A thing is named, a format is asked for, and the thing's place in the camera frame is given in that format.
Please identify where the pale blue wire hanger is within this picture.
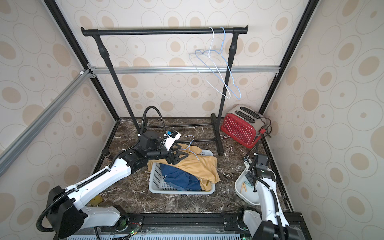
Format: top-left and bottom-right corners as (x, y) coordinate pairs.
(180, 135), (202, 162)

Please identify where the navy blue t-shirt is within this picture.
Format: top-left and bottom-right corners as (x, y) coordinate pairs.
(160, 164), (202, 192)

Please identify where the mustard yellow t-shirt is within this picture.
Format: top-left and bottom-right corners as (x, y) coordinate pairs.
(147, 144), (221, 191)

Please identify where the yellow plastic clothespin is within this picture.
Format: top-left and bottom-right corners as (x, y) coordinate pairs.
(241, 182), (248, 193)

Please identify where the white wire hanger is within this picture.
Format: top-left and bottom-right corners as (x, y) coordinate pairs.
(188, 26), (232, 100)

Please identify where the light blue plastic hanger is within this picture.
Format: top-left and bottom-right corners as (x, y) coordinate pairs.
(190, 27), (242, 100)

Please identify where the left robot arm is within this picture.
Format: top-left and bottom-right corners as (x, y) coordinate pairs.
(36, 131), (188, 239)

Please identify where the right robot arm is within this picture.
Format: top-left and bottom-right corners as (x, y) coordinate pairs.
(243, 153), (302, 240)

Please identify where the white plastic basket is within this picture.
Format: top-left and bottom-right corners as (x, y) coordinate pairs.
(149, 150), (216, 195)

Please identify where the black clothes rack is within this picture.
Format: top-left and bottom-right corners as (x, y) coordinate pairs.
(80, 25), (249, 157)

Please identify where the white plastic bin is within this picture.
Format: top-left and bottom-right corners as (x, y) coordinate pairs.
(235, 169), (260, 206)

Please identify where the red polka dot toaster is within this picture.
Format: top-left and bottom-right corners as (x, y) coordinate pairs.
(221, 105), (271, 149)

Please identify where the yellow object on table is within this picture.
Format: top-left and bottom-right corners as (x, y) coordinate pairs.
(88, 195), (103, 207)

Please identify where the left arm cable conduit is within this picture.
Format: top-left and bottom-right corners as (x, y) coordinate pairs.
(35, 105), (168, 233)

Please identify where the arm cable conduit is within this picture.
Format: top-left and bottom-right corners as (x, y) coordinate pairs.
(243, 140), (287, 240)
(35, 105), (168, 233)

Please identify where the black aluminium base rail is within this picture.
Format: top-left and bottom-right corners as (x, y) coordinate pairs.
(52, 206), (313, 240)

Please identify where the black toaster power cable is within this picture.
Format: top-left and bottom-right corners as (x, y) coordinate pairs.
(254, 115), (273, 140)

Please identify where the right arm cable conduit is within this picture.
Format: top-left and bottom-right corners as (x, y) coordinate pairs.
(243, 140), (287, 240)

